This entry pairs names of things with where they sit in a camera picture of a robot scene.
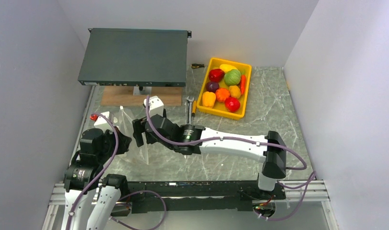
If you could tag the purple onion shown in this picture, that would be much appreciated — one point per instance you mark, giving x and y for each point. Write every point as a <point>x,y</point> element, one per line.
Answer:
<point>212,86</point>

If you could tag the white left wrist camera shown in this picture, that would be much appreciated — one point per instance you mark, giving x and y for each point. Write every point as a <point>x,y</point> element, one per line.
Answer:
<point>101,123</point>

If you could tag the wooden board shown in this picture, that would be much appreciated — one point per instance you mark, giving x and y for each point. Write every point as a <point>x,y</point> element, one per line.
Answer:
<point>132,96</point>

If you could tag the orange carrot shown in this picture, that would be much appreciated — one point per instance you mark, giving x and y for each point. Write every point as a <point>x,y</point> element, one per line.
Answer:
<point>242,84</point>

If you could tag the red apple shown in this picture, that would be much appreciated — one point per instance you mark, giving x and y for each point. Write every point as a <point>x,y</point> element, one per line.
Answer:
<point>232,104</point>

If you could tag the orange pumpkin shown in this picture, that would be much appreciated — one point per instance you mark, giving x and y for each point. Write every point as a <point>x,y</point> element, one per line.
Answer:
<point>222,94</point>

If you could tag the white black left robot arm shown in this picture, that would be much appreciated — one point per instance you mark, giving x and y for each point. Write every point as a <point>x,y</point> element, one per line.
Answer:
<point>86,177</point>

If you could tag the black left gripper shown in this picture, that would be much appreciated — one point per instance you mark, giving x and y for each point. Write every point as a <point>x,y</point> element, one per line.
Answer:
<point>124,142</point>

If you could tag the dark green rack server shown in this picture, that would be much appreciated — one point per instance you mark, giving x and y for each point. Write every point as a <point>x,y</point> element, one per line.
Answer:
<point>135,57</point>

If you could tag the yellow bell pepper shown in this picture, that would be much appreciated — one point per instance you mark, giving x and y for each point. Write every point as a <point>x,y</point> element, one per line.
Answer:
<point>208,99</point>

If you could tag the green cabbage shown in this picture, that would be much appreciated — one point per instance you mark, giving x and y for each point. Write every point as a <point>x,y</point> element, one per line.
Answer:
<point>232,77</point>

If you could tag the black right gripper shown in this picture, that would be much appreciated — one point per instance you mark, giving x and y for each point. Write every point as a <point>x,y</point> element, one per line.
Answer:
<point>138,129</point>

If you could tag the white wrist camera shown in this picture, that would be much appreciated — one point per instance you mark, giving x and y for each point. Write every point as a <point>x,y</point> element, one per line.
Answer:
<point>101,123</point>
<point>156,106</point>

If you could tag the silver wrench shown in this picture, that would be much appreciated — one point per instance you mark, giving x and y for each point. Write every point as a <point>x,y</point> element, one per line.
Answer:
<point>190,101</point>

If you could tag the aluminium frame rail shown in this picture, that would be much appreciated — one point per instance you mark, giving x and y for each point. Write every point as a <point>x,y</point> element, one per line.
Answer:
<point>297,192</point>

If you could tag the yellow plastic tray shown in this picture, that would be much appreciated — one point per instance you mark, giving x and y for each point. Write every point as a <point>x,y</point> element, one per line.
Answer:
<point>219,109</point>

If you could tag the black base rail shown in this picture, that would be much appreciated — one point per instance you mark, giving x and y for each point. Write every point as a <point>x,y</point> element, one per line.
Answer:
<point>199,195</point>

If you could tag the yellow potato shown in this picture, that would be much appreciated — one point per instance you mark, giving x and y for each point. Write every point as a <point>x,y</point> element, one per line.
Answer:
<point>235,91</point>

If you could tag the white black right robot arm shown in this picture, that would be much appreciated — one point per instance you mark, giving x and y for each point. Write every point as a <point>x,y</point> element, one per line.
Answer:
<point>269,149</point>

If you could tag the yellow handled screwdriver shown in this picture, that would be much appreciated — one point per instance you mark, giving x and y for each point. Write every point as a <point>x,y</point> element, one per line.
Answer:
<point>193,109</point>

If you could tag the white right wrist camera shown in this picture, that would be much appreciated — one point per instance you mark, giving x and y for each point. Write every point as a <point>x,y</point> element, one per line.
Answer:
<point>156,106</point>

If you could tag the metal server stand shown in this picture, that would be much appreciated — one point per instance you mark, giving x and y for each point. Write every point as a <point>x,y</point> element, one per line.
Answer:
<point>142,90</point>

